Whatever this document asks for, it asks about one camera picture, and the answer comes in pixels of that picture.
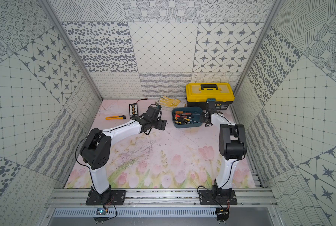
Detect yellow work gloves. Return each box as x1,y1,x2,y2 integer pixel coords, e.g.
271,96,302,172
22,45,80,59
155,96,186,108

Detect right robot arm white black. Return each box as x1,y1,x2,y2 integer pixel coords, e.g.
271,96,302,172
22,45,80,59
204,99,247,193

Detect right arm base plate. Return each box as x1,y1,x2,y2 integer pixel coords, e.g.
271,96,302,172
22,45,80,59
198,189,238,206

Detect teal plastic storage tray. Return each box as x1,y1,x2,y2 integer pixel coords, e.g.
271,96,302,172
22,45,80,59
171,106,204,129

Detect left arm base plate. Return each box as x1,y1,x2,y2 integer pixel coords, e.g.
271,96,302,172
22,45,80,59
85,188,127,206

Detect aluminium rail frame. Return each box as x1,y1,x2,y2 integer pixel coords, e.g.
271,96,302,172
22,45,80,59
47,188,278,208

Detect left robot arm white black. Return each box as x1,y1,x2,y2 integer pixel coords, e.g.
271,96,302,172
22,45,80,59
80,104,167,195

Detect yellow black toolbox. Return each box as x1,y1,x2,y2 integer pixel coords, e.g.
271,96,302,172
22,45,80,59
185,82,235,110

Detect orange utility knife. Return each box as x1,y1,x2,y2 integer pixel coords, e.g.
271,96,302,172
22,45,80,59
105,115,126,120

